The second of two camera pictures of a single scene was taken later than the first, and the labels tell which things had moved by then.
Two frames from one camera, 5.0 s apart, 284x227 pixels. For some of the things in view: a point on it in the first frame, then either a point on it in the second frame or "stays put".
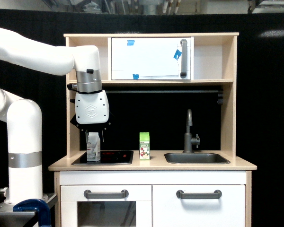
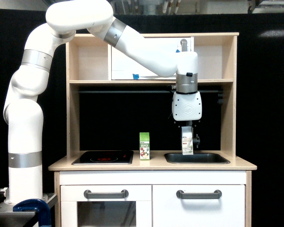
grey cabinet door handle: [217, 194] stays put
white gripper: [92, 112] → [187, 107]
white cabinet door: [168, 210] stays put
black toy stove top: [108, 157] stays put
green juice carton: [144, 145] stays put
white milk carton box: [93, 147] → [187, 142]
